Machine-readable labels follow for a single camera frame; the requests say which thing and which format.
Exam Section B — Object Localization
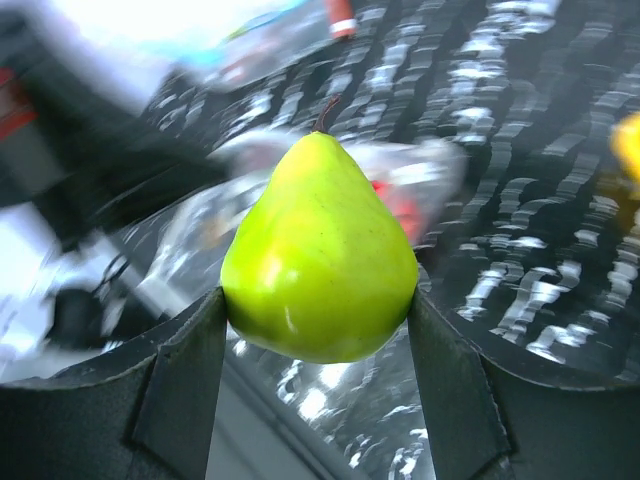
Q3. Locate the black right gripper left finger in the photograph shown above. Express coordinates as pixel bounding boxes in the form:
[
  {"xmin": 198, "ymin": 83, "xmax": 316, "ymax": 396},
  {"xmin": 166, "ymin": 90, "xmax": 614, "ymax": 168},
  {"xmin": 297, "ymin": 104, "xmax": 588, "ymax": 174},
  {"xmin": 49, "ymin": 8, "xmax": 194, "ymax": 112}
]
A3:
[{"xmin": 1, "ymin": 289, "xmax": 227, "ymax": 479}]

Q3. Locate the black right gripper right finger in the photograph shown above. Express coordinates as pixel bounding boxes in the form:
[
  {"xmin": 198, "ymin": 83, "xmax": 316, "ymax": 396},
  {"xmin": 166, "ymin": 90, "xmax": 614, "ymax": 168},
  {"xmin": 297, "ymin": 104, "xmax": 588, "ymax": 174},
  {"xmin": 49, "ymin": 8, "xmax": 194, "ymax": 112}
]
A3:
[{"xmin": 408, "ymin": 288, "xmax": 639, "ymax": 479}]

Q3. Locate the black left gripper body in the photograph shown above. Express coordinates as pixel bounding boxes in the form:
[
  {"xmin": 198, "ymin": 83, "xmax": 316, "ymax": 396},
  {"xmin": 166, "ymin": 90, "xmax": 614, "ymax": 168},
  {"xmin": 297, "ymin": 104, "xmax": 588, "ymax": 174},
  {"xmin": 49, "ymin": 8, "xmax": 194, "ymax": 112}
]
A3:
[{"xmin": 1, "ymin": 14, "xmax": 230, "ymax": 250}]

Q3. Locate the smooth green apple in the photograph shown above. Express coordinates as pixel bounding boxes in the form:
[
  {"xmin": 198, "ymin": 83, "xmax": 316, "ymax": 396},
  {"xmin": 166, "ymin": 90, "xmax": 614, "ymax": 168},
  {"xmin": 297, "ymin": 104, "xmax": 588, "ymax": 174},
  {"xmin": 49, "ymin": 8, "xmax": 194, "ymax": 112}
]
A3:
[{"xmin": 220, "ymin": 120, "xmax": 419, "ymax": 364}]

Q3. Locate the bright red apple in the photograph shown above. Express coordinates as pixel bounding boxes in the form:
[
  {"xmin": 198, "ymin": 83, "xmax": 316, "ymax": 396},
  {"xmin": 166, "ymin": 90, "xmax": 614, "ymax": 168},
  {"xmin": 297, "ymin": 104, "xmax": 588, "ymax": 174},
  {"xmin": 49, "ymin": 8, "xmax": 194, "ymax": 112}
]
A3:
[{"xmin": 371, "ymin": 180, "xmax": 426, "ymax": 245}]

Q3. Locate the pile of clear zip bags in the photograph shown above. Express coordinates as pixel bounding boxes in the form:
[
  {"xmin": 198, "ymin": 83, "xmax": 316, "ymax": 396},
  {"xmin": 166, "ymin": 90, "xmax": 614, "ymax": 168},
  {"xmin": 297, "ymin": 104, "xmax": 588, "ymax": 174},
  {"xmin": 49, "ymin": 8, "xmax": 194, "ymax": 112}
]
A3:
[{"xmin": 17, "ymin": 0, "xmax": 357, "ymax": 114}]

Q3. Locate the yellow plastic fruit tray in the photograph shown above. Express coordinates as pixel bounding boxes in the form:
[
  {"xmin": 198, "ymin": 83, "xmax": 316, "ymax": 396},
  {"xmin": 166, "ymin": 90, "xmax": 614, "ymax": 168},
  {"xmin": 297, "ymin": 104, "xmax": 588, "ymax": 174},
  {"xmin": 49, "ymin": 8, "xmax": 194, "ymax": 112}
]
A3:
[{"xmin": 597, "ymin": 112, "xmax": 640, "ymax": 231}]

